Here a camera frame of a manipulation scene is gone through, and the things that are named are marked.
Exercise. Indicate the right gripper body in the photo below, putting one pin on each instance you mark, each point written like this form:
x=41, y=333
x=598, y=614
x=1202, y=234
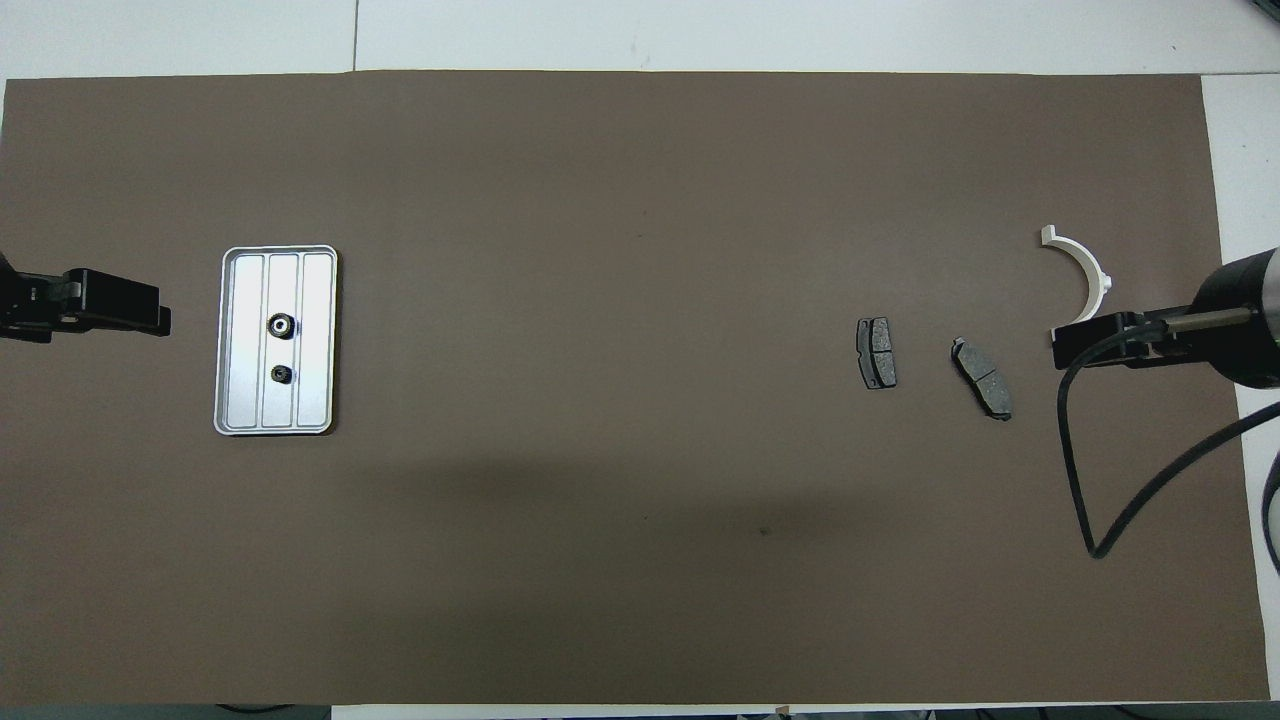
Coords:
x=1228, y=285

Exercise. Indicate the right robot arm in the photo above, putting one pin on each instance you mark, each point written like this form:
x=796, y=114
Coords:
x=1273, y=320

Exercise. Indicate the silver metal tray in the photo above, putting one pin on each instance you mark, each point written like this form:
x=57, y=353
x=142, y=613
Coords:
x=316, y=340

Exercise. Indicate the large black bearing gear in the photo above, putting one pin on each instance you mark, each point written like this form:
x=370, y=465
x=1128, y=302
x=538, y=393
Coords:
x=281, y=324

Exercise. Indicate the small black bearing gear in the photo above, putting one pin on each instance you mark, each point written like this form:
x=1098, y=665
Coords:
x=281, y=374

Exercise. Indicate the dark grey brake pad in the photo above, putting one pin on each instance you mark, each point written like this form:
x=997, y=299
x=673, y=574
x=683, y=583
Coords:
x=984, y=378
x=877, y=352

